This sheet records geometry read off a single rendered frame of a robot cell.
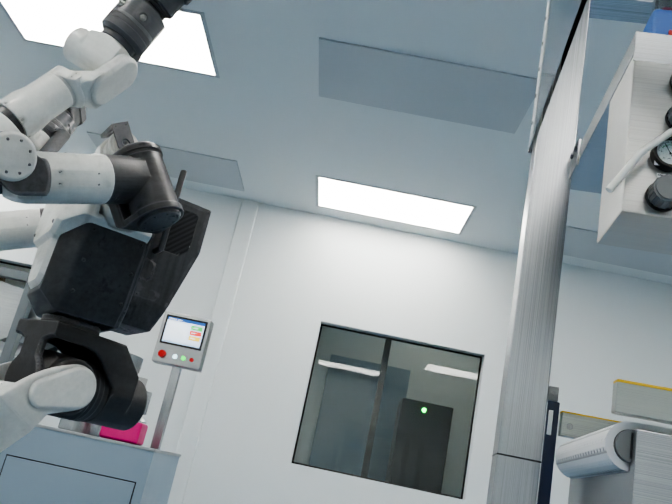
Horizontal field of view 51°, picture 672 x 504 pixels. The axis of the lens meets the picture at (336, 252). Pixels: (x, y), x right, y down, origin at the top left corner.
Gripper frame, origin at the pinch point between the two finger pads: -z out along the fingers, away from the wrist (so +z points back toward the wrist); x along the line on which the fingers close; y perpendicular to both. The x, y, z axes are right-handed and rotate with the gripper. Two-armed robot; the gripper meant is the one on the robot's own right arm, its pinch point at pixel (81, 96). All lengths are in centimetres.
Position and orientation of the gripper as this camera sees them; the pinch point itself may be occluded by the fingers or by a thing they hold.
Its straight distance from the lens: 204.1
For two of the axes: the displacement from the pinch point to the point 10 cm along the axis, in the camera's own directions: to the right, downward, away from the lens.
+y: -9.4, -3.2, 0.5
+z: -2.8, 7.1, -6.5
